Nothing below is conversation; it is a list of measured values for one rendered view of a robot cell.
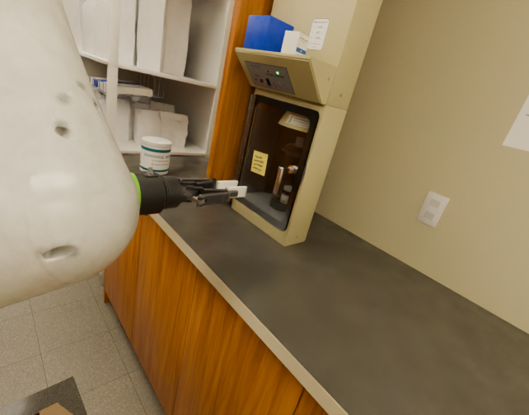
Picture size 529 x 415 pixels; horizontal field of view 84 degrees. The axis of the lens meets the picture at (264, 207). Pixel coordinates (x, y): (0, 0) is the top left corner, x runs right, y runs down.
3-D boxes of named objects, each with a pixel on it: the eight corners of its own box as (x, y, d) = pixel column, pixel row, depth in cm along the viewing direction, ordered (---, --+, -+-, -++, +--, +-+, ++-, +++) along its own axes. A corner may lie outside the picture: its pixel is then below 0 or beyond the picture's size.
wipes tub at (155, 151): (161, 165, 148) (164, 137, 143) (173, 174, 140) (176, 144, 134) (135, 165, 139) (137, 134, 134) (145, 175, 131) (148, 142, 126)
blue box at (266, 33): (266, 56, 97) (272, 25, 94) (287, 59, 91) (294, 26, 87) (242, 48, 90) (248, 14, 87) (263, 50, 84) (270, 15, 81)
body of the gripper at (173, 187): (169, 184, 62) (207, 183, 68) (152, 170, 68) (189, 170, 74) (165, 216, 65) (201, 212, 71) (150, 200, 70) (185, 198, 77)
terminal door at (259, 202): (233, 197, 118) (255, 93, 103) (285, 233, 98) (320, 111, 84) (231, 197, 117) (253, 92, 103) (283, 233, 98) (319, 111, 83)
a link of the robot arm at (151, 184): (124, 207, 67) (138, 226, 61) (127, 159, 63) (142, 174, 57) (150, 206, 71) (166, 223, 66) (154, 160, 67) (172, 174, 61)
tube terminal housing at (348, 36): (273, 202, 137) (322, 15, 109) (327, 235, 117) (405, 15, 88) (230, 207, 120) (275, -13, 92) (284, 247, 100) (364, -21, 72)
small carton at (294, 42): (290, 58, 86) (295, 35, 84) (304, 60, 83) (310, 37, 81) (279, 53, 82) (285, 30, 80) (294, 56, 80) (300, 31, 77)
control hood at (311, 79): (255, 86, 103) (261, 56, 100) (326, 104, 83) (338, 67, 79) (228, 80, 95) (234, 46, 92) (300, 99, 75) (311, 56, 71)
